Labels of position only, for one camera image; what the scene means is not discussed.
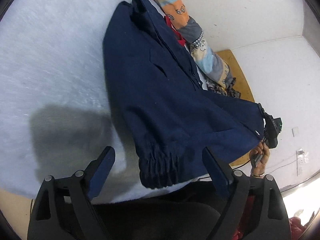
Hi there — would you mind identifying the navy blue work jacket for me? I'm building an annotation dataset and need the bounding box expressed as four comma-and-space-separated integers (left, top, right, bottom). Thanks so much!
103, 0, 264, 189

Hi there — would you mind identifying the red sleeve clothing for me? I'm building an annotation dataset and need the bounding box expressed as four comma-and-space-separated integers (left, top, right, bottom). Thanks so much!
232, 190, 314, 239

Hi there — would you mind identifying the person right hand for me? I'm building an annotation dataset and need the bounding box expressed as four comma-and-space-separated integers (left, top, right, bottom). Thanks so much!
249, 141, 270, 178

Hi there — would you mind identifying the wooden headboard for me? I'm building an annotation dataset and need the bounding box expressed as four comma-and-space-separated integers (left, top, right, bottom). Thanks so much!
215, 49, 256, 168

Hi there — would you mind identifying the dark patterned yellow blanket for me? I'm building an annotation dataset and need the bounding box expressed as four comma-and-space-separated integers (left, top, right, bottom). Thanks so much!
206, 77, 241, 99

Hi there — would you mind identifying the patchwork rolled quilt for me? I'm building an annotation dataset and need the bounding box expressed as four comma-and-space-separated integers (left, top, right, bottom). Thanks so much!
154, 0, 233, 88

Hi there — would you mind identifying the light blue cloud bedsheet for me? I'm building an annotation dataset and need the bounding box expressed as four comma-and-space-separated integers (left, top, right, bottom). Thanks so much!
1, 0, 181, 204

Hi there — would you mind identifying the white wall socket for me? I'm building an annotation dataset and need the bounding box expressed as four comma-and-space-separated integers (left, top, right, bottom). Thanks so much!
292, 127, 299, 138

